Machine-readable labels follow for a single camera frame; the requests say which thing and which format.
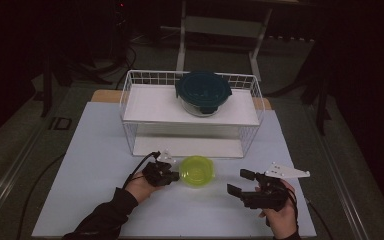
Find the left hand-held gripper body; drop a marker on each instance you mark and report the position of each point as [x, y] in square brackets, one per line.
[158, 175]

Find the metal floor rail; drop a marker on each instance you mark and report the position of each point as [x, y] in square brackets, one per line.
[10, 175]
[350, 186]

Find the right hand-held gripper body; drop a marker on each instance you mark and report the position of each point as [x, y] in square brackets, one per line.
[266, 196]

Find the person's right hand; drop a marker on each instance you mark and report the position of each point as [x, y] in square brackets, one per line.
[281, 221]

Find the black metal stand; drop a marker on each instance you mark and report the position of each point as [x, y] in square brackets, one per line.
[320, 100]
[46, 86]

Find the black floor socket box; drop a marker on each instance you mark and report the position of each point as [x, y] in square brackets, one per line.
[60, 123]

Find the person's left hand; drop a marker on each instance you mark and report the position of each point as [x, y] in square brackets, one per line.
[140, 190]

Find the glass container with blue lid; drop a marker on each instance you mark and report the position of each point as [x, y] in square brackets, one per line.
[201, 88]

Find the white metal desk frame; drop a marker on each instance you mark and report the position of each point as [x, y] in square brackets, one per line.
[223, 26]

